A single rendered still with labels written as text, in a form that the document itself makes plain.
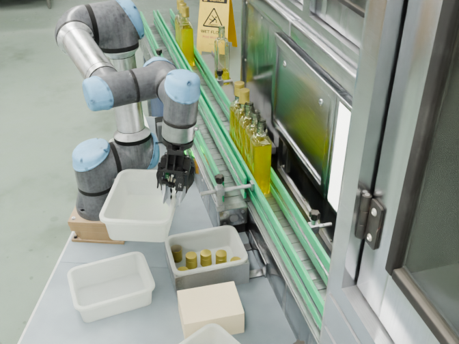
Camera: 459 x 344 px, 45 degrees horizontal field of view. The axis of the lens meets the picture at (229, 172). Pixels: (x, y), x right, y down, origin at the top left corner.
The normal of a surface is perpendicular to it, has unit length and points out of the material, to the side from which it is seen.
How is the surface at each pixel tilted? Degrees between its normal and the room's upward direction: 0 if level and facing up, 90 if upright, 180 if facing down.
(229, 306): 0
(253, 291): 0
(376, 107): 90
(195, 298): 0
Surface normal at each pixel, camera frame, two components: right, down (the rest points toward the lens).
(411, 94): -0.96, 0.15
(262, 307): 0.00, -0.83
